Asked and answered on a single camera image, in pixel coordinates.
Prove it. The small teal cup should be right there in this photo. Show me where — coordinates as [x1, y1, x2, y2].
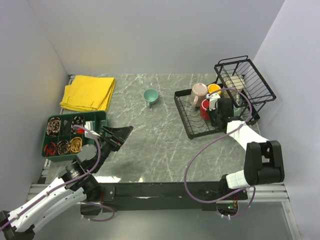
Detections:
[143, 88, 159, 108]

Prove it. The cream floral mug green interior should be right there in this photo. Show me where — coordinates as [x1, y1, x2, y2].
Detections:
[222, 75, 245, 92]

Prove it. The brown coil bottom middle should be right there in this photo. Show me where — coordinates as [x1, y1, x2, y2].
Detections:
[57, 140, 70, 156]

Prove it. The green compartment tray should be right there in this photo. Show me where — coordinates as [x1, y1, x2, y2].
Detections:
[41, 111, 109, 162]

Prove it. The black front base bar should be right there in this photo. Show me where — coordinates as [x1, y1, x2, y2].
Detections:
[99, 181, 226, 213]

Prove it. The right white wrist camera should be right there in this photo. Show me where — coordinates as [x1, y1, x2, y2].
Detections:
[206, 93, 221, 111]

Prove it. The striped coil top middle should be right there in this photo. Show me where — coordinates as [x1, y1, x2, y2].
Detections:
[70, 116, 84, 134]

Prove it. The striped coil top left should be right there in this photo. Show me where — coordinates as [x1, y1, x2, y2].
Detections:
[46, 117, 61, 137]

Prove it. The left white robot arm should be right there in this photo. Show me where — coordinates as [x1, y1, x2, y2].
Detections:
[0, 126, 133, 240]

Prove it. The yellow black coil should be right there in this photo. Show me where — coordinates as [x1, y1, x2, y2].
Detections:
[69, 137, 83, 154]

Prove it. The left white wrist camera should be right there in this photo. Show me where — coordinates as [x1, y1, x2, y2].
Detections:
[84, 121, 100, 139]

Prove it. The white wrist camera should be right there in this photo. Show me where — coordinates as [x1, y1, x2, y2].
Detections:
[206, 93, 221, 111]
[84, 121, 100, 139]

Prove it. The pink mug dark interior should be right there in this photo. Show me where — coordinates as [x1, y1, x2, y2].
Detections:
[190, 83, 208, 110]

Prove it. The red mug black handle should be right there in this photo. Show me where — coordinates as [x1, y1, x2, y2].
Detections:
[199, 99, 210, 121]

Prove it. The black wire dish rack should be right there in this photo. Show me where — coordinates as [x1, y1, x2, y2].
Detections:
[174, 55, 277, 140]

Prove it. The yellow folded cloth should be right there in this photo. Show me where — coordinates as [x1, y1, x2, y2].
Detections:
[60, 75, 116, 112]

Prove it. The grey-green glazed mug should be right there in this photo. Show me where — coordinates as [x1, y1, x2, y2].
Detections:
[233, 107, 243, 117]

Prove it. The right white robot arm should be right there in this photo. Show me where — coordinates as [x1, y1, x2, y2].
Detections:
[207, 98, 285, 199]

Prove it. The striped coil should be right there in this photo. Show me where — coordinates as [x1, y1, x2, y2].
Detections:
[70, 116, 84, 134]
[46, 117, 61, 137]

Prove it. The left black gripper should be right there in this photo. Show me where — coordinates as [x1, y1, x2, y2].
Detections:
[92, 124, 133, 172]

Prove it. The yellow mug black handle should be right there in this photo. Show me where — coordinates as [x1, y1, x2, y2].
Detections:
[207, 83, 221, 94]

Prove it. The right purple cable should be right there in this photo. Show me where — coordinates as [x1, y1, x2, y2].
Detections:
[183, 87, 256, 219]

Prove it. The orange black coil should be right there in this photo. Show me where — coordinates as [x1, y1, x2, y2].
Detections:
[43, 141, 57, 157]

